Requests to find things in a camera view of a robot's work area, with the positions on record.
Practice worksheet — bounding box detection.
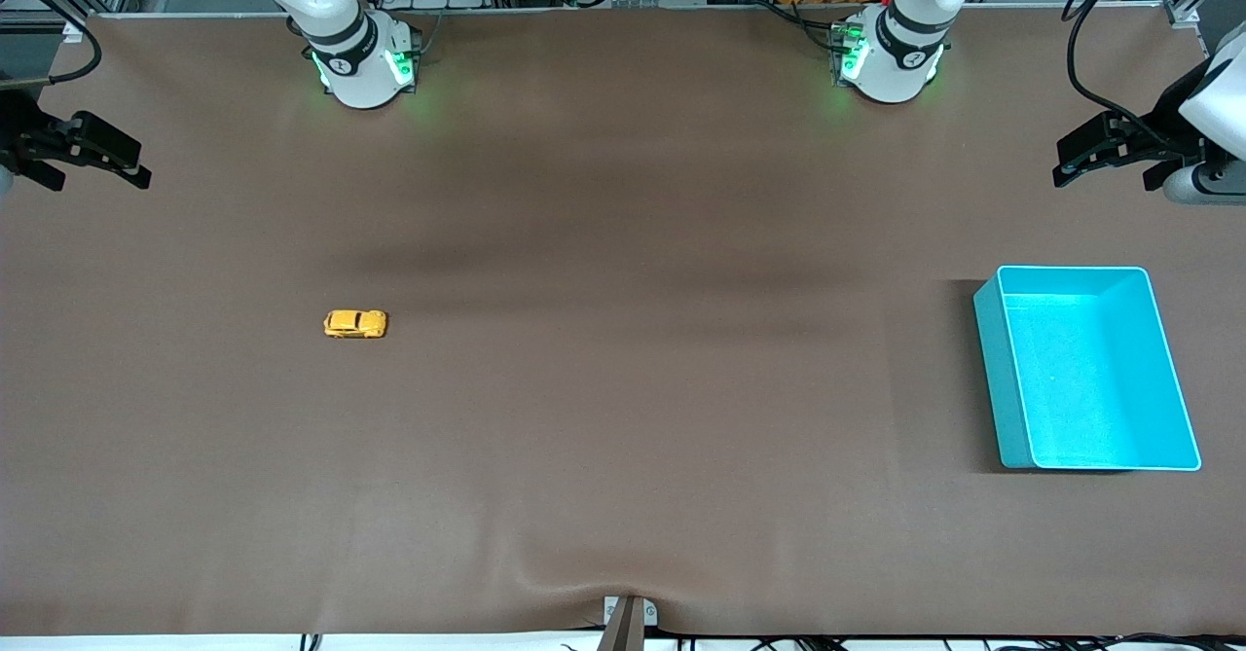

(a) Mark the teal plastic bin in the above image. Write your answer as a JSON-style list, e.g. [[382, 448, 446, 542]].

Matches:
[[973, 265, 1202, 473]]

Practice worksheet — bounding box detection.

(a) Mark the yellow beetle toy car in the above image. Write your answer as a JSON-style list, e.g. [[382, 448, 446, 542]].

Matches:
[[323, 309, 389, 341]]

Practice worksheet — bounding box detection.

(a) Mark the brown table mat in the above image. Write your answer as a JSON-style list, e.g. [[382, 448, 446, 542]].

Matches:
[[0, 7, 1246, 637]]

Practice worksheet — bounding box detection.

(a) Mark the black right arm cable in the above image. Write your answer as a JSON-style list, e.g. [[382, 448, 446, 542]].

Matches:
[[0, 0, 104, 88]]

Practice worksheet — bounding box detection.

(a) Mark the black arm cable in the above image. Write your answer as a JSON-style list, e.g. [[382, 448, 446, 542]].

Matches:
[[1061, 0, 1184, 146], [0, 0, 104, 88]]

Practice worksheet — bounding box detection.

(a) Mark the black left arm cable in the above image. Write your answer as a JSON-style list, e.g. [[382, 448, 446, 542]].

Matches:
[[1061, 0, 1184, 146]]

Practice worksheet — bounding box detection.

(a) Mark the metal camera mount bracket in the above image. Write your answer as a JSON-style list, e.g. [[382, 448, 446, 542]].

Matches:
[[599, 595, 659, 651]]

